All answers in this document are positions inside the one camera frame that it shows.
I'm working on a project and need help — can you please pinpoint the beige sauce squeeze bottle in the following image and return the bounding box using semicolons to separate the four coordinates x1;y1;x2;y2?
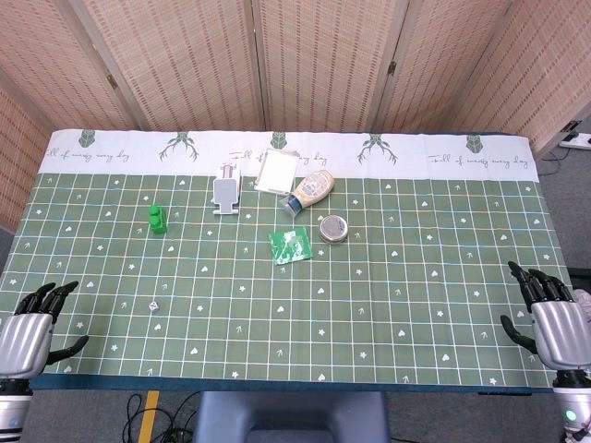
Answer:
281;169;335;217

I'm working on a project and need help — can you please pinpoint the woven folding screen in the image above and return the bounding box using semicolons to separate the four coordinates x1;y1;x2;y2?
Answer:
0;0;591;232

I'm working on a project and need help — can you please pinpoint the white power strip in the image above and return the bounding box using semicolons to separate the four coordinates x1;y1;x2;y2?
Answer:
559;132;591;150

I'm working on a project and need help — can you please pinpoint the white phone stand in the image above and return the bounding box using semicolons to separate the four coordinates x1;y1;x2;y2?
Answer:
211;162;244;217

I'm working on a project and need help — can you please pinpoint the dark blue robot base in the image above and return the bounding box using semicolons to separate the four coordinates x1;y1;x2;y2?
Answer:
191;390;392;443

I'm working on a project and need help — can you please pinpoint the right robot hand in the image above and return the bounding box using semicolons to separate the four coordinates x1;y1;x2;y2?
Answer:
500;260;591;373

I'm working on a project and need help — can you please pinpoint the white square box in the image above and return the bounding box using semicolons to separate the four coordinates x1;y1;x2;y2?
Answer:
253;148;300;197

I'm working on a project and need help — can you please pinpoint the green foil sachet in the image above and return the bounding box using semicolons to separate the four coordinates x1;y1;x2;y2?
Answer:
269;226;315;268

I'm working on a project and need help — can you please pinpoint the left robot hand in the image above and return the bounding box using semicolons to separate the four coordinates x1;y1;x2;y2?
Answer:
0;281;90;381

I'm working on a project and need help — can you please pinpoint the green toy building block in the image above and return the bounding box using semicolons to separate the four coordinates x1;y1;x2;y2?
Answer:
148;205;168;236

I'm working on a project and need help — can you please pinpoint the black floor cable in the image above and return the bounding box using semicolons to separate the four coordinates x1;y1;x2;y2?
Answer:
120;391;204;443

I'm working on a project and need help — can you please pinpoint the green patterned tablecloth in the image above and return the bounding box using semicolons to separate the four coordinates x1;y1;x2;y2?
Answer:
0;129;560;388

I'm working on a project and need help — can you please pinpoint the round metal tin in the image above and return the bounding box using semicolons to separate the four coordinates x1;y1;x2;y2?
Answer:
318;214;349;245

